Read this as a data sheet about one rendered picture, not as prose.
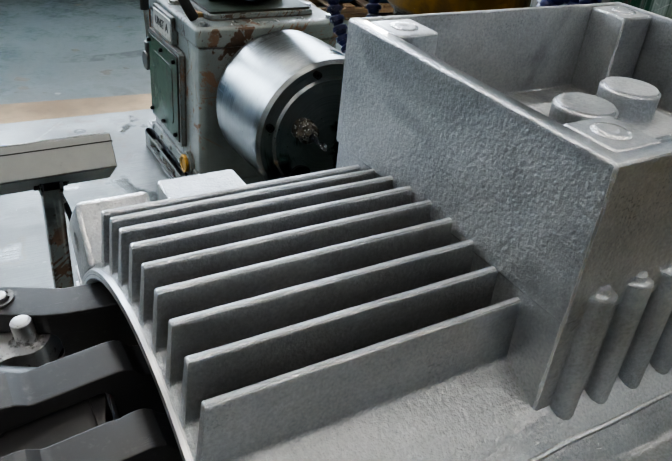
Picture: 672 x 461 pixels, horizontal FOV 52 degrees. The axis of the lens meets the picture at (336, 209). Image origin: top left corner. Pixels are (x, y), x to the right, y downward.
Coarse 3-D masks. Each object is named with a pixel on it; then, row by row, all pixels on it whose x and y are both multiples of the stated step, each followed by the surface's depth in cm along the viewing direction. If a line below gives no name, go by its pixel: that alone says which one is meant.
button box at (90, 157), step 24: (24, 144) 90; (48, 144) 91; (72, 144) 93; (96, 144) 94; (0, 168) 88; (24, 168) 89; (48, 168) 91; (72, 168) 92; (96, 168) 94; (0, 192) 92
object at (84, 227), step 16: (144, 192) 21; (80, 208) 20; (96, 208) 20; (112, 208) 20; (80, 224) 20; (96, 224) 20; (80, 240) 20; (96, 240) 20; (80, 256) 21; (96, 256) 20; (80, 272) 21
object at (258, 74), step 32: (288, 32) 117; (256, 64) 111; (288, 64) 107; (320, 64) 106; (224, 96) 115; (256, 96) 107; (288, 96) 105; (320, 96) 108; (224, 128) 118; (256, 128) 106; (288, 128) 107; (320, 128) 111; (256, 160) 108; (288, 160) 110; (320, 160) 114
